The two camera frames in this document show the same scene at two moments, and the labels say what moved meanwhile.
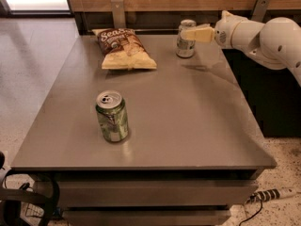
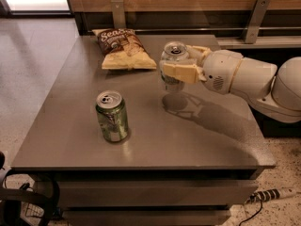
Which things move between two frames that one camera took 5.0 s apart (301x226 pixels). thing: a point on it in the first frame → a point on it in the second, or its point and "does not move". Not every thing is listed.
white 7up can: (185, 48) → (173, 52)
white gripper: (223, 32) → (220, 70)
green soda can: (112, 109) does not move
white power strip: (272, 194) does not move
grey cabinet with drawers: (194, 149) does not move
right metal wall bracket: (261, 8) does not move
